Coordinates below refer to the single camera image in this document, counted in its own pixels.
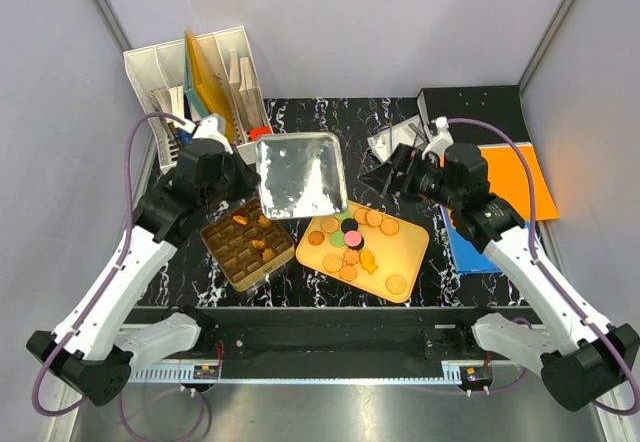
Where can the orange flower cookie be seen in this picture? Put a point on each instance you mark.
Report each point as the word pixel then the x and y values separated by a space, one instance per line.
pixel 263 221

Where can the blue folder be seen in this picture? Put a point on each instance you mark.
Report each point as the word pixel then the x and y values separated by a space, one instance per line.
pixel 467 260

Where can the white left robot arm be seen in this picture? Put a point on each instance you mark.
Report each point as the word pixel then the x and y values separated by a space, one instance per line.
pixel 87 350

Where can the round tan biscuit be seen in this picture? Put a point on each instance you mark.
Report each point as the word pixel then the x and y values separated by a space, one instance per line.
pixel 396 284

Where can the orange folder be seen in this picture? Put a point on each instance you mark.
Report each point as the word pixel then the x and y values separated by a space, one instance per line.
pixel 508 179

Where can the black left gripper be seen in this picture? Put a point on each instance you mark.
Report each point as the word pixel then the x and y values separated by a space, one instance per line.
pixel 249 178

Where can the brown compartment cookie box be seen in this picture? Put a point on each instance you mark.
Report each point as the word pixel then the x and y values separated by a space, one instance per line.
pixel 247 254

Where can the yellow folder in organizer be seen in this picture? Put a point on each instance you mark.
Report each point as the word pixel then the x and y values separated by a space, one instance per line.
pixel 207 84

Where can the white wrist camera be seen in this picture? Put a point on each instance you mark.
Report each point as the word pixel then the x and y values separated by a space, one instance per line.
pixel 211 128
pixel 439 138

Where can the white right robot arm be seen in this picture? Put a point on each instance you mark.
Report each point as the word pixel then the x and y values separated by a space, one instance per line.
pixel 584 355

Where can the metal tongs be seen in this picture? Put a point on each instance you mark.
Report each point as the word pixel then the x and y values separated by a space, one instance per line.
pixel 419 136

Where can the green macaron cookie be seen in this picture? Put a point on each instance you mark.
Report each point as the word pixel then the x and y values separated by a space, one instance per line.
pixel 342 216

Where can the grey booklet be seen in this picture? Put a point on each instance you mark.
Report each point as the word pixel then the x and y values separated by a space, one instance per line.
pixel 384 143

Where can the pink macaron cookie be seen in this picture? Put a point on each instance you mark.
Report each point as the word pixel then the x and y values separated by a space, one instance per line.
pixel 353 238

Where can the yellow cookie tray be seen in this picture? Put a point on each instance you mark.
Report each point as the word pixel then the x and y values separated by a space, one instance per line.
pixel 391 246

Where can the black binder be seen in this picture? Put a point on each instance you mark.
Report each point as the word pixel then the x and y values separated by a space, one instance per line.
pixel 499 106

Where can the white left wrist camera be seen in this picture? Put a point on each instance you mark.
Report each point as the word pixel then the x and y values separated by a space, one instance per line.
pixel 211 128

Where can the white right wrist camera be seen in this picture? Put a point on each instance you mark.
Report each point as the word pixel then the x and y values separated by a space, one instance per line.
pixel 439 138

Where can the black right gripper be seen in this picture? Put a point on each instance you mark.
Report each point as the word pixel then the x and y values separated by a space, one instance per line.
pixel 406 159

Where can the black sandwich cookie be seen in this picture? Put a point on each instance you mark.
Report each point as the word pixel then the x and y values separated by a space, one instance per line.
pixel 349 224

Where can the orange fish cookie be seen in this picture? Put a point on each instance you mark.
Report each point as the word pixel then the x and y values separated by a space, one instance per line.
pixel 240 220

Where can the silver tin lid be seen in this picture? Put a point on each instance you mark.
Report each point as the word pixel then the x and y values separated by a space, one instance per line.
pixel 301 175

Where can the white file organizer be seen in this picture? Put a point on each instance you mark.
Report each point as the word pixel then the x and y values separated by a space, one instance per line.
pixel 161 77

